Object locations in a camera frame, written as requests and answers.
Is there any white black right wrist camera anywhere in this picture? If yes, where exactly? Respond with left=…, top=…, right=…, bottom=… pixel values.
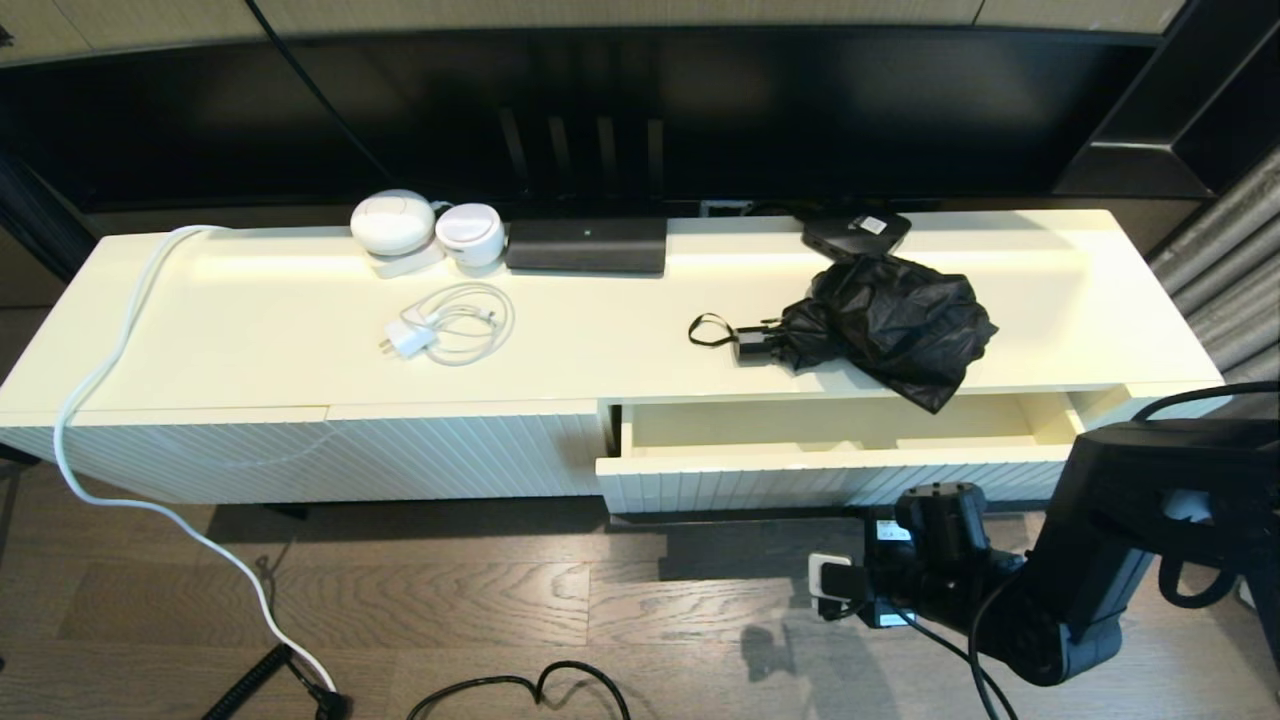
left=808, top=553, right=873, bottom=618

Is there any large white round device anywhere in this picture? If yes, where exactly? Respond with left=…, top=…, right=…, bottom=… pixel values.
left=350, top=189, right=448, bottom=281

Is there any small black set-top box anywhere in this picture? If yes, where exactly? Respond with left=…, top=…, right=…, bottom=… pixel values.
left=800, top=209, right=912, bottom=263

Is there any black umbrella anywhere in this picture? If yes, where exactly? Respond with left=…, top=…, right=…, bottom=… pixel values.
left=687, top=254, right=999, bottom=415

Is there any black router with antennas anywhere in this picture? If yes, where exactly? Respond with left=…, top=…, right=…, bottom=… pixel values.
left=497, top=108, right=668, bottom=276

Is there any thin black wall cable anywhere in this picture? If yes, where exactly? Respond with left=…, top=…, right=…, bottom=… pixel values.
left=245, top=0, right=396, bottom=186

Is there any small white round device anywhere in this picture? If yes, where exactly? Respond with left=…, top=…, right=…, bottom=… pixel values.
left=436, top=203, right=506, bottom=269

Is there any white charger adapter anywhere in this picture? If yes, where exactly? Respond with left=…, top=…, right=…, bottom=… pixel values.
left=379, top=320, right=439, bottom=361

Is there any white tv cabinet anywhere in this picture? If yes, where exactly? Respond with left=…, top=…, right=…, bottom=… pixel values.
left=0, top=208, right=1233, bottom=506

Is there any black coiled cable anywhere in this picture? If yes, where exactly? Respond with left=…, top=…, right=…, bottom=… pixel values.
left=203, top=643, right=296, bottom=720

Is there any thick white power cord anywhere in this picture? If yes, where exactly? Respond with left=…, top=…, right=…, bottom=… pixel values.
left=53, top=226, right=336, bottom=696

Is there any thin white charging cable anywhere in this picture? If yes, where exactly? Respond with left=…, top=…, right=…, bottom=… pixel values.
left=400, top=282, right=516, bottom=367

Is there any black shelf unit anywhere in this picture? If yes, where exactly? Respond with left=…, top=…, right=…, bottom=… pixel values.
left=1050, top=0, right=1280, bottom=201

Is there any dark grey curtain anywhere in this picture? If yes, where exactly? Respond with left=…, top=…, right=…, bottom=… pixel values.
left=0, top=150, right=101, bottom=286

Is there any black power plug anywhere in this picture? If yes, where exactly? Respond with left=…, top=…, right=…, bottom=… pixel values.
left=285, top=655, right=353, bottom=720

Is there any black television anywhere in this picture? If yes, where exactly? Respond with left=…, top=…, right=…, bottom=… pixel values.
left=0, top=25, right=1186, bottom=216

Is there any white fluted drawer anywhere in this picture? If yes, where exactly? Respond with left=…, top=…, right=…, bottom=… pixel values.
left=596, top=392, right=1086, bottom=514

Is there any thin black camera cable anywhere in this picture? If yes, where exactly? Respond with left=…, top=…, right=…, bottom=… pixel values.
left=890, top=605, right=1016, bottom=720

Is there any black floor cable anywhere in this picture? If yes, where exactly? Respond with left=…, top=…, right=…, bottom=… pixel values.
left=407, top=660, right=631, bottom=720

